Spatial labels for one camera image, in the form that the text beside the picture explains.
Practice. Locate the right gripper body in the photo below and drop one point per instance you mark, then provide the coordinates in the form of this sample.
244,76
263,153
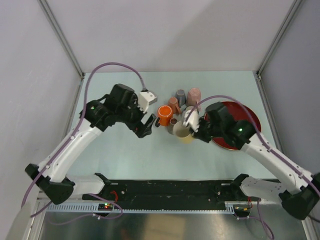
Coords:
205,132

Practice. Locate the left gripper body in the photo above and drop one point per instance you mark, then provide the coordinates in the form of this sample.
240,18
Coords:
132,116

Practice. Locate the large orange mug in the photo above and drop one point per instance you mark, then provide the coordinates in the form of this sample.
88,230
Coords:
164,115

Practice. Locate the yellow mug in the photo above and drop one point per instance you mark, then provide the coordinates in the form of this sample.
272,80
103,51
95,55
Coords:
182,133

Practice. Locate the pink mug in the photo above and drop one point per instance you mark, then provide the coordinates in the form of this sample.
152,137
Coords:
193,97

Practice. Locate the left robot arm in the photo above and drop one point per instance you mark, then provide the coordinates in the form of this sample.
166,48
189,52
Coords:
121,105

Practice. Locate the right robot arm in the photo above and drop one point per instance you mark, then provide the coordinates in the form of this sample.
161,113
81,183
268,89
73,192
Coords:
297,189

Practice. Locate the brown grey mug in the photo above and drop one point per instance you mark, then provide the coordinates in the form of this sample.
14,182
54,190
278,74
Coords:
172,123

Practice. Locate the salmon mug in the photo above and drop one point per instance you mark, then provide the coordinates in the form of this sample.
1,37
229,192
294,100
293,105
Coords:
174,104

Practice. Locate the blue mug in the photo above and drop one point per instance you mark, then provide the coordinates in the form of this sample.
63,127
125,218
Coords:
188,110

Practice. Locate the grey purple mug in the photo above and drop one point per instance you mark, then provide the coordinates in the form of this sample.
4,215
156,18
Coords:
181,97

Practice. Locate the red round tray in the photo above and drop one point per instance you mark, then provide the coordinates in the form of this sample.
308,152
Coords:
250,117

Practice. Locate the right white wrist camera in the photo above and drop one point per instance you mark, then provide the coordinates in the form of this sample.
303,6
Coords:
193,122

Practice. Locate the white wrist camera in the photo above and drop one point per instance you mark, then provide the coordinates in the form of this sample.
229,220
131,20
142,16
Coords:
145,99
193,122

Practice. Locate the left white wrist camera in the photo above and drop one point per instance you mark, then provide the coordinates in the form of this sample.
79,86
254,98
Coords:
145,99

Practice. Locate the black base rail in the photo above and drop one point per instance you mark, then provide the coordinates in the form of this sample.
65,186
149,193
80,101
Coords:
172,195

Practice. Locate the white slotted cable duct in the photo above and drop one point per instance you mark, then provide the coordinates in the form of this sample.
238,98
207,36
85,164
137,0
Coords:
73,207

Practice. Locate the left aluminium frame post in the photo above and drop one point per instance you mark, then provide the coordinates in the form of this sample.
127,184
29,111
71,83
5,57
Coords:
52,20

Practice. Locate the aluminium frame post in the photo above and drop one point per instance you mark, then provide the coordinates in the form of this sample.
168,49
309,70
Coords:
287,21
52,20

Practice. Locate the right aluminium frame post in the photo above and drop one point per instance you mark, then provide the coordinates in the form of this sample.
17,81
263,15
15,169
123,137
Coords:
287,21

